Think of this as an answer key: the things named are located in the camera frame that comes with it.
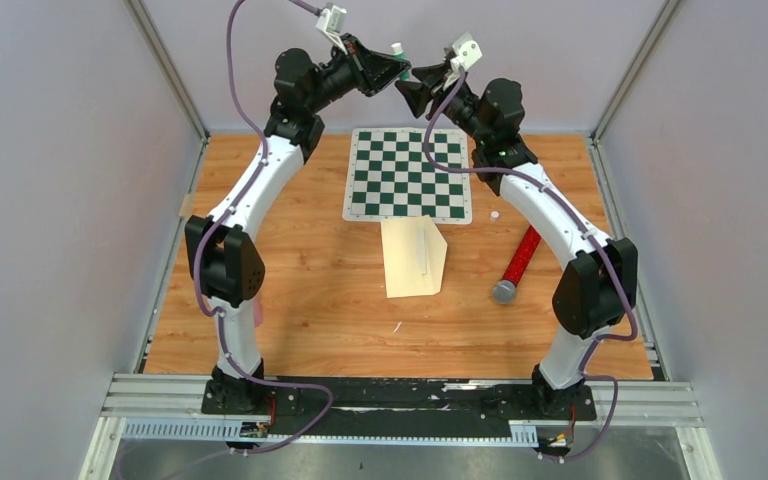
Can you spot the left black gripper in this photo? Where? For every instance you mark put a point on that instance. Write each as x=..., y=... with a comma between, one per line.
x=370, y=71

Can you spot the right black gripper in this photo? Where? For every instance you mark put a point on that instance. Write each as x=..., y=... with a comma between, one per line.
x=431, y=88

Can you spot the green white glue stick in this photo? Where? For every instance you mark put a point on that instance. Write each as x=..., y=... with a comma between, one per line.
x=405, y=66

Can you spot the cream envelope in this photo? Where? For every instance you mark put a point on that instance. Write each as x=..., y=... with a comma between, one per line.
x=402, y=278

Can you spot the tan paper letter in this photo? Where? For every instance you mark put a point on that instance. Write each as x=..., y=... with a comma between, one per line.
x=421, y=246

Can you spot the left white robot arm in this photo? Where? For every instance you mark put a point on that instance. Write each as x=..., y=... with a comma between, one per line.
x=224, y=263

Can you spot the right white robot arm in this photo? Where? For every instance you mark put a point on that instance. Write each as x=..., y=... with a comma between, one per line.
x=597, y=289

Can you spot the green white chessboard mat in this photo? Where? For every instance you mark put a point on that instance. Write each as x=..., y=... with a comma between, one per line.
x=389, y=176

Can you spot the red glitter microphone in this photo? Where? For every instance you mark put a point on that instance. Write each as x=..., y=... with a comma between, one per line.
x=505, y=290

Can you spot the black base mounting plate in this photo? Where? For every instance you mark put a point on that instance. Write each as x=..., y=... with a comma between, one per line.
x=390, y=407

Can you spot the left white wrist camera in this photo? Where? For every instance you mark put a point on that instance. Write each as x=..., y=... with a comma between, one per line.
x=330, y=22

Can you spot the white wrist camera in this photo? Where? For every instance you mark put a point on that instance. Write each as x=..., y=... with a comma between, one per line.
x=459, y=58
x=330, y=22

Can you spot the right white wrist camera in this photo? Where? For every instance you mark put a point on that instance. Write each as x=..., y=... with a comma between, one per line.
x=459, y=58

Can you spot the aluminium frame rail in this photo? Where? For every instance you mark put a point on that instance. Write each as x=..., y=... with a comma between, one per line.
x=151, y=426

